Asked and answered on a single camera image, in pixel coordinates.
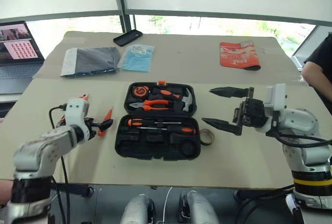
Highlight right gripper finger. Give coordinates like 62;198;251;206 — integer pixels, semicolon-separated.
209;86;249;99
201;117;243;136

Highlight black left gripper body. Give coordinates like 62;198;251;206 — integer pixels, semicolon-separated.
82;117;98;141

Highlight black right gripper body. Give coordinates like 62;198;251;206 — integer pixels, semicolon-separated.
232;87;269;129

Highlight black plastic tool case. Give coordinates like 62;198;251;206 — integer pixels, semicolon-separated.
114;80;202;161

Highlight black phone case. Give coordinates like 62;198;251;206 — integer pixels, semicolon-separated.
113;29;144;47

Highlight roll of tape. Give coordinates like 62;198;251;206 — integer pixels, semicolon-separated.
199;128;216;147

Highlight orange printed pouch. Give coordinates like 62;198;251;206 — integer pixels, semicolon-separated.
219;40;262;72

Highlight claw hammer orange grip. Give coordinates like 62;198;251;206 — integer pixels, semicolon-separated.
153;87;196;113

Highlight orange black tape measure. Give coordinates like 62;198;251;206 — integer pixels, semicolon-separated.
132;85;150;98

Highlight small black box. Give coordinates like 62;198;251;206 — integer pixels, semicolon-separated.
65;183;91;197

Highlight dark grey bagged cloth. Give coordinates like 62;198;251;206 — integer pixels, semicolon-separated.
60;47;121;79

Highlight light blue plastic packet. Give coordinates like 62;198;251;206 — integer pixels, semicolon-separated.
117;44;156;74

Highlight grey rounded shape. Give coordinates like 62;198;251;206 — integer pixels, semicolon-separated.
120;193;157;224
178;189;220;224

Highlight person in black shirt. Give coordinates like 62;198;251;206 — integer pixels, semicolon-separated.
303;32;332;113

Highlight open laptop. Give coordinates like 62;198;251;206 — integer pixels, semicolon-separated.
0;21;46;95

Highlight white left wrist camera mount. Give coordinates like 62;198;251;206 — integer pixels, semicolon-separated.
64;98;90;142

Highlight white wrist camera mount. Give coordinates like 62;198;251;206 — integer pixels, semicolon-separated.
64;98;90;142
255;83;288;134

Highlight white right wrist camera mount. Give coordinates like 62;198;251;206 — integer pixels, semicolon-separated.
255;83;288;134

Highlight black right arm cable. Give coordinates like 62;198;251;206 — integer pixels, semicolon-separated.
269;120;332;148

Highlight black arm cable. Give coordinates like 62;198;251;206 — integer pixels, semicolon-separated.
49;104;71;224
269;120;332;148

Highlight screwdriver with black orange handle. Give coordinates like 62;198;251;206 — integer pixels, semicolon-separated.
136;125;198;137

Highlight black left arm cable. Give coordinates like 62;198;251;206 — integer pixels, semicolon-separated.
49;104;71;224

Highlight orange handled pliers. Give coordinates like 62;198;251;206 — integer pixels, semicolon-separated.
129;99;172;113

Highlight black floor cable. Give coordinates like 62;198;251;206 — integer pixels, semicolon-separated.
234;184;297;224

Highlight thin white cable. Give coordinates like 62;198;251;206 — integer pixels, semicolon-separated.
158;186;174;224

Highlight grey window frame post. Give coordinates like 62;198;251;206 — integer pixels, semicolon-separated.
110;0;136;34

